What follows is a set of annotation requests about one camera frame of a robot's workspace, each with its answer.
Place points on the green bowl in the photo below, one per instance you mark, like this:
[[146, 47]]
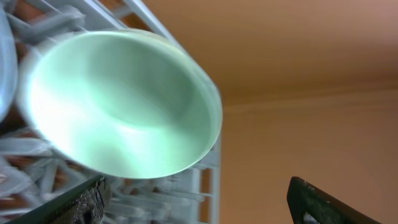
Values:
[[126, 103]]

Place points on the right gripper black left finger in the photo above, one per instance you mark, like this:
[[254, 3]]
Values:
[[84, 204]]

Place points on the grey dishwasher rack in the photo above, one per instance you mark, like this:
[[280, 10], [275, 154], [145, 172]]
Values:
[[33, 172]]

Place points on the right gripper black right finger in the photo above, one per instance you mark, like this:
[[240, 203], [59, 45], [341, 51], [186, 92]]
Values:
[[309, 204]]

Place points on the light blue small bowl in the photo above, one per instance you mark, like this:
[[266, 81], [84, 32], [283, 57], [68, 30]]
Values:
[[8, 70]]

